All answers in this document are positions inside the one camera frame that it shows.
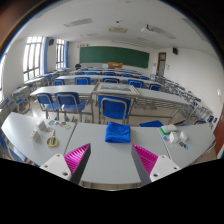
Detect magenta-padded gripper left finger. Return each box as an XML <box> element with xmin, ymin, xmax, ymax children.
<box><xmin>39</xmin><ymin>142</ymin><xmax>92</xmax><ymax>185</ymax></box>

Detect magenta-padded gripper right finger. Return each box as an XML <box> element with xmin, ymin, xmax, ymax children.
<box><xmin>130</xmin><ymin>143</ymin><xmax>182</xmax><ymax>187</ymax></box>

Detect blue towel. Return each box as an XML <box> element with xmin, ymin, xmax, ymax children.
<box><xmin>104</xmin><ymin>121</ymin><xmax>132</xmax><ymax>144</ymax></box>

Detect small white packet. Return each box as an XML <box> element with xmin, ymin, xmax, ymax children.
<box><xmin>168</xmin><ymin>131</ymin><xmax>180</xmax><ymax>144</ymax></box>
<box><xmin>179</xmin><ymin>130</ymin><xmax>188</xmax><ymax>143</ymax></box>

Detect blue chair seat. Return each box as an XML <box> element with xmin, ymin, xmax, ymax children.
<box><xmin>139</xmin><ymin>119</ymin><xmax>164</xmax><ymax>128</ymax></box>

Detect small grey card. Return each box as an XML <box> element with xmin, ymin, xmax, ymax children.
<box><xmin>35</xmin><ymin>119</ymin><xmax>48</xmax><ymax>132</ymax></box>
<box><xmin>29</xmin><ymin>129</ymin><xmax>42</xmax><ymax>143</ymax></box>

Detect long grey desk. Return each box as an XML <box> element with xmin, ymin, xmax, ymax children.
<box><xmin>91</xmin><ymin>87</ymin><xmax>194</xmax><ymax>126</ymax></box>
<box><xmin>29</xmin><ymin>84</ymin><xmax>98</xmax><ymax>121</ymax></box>

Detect group of blue chairs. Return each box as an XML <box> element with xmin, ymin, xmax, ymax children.
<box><xmin>51</xmin><ymin>68</ymin><xmax>163</xmax><ymax>92</ymax></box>

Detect framed picture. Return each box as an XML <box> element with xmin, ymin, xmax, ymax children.
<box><xmin>93</xmin><ymin>82</ymin><xmax>140</xmax><ymax>96</ymax></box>

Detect dark red door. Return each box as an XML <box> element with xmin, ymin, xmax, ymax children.
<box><xmin>213</xmin><ymin>106</ymin><xmax>224</xmax><ymax>158</ymax></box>

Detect brown door with window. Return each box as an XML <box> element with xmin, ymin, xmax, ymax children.
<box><xmin>156</xmin><ymin>51</ymin><xmax>167</xmax><ymax>78</ymax></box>

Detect orange lectern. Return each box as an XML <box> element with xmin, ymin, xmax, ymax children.
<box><xmin>107</xmin><ymin>61</ymin><xmax>124</xmax><ymax>70</ymax></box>

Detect blue curtain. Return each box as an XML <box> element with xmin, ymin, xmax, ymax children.
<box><xmin>63</xmin><ymin>40</ymin><xmax>70</xmax><ymax>69</ymax></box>
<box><xmin>40</xmin><ymin>36</ymin><xmax>50</xmax><ymax>76</ymax></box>

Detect narrow window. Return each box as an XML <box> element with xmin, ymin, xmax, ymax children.
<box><xmin>55</xmin><ymin>38</ymin><xmax>66</xmax><ymax>70</ymax></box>

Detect green chalkboard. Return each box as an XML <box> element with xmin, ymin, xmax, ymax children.
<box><xmin>79</xmin><ymin>45</ymin><xmax>150</xmax><ymax>69</ymax></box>

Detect large window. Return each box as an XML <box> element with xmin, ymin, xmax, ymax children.
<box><xmin>22</xmin><ymin>35</ymin><xmax>44</xmax><ymax>83</ymax></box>

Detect ceiling projector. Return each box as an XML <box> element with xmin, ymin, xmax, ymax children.
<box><xmin>140</xmin><ymin>24</ymin><xmax>154</xmax><ymax>34</ymax></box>

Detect ceiling air conditioner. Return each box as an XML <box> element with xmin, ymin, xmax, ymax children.
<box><xmin>108</xmin><ymin>26</ymin><xmax>129</xmax><ymax>34</ymax></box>

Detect group of ceiling lights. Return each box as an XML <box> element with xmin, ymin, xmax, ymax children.
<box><xmin>63</xmin><ymin>17</ymin><xmax>204</xmax><ymax>43</ymax></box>

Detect yellow-handled scissors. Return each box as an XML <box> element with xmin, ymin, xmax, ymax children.
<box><xmin>46</xmin><ymin>129</ymin><xmax>59</xmax><ymax>148</ymax></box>

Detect blue chair with grey frame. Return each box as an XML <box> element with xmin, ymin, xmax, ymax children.
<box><xmin>54</xmin><ymin>92</ymin><xmax>87</xmax><ymax>123</ymax></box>
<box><xmin>35</xmin><ymin>92</ymin><xmax>61</xmax><ymax>120</ymax></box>
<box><xmin>97</xmin><ymin>94</ymin><xmax>132</xmax><ymax>125</ymax></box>

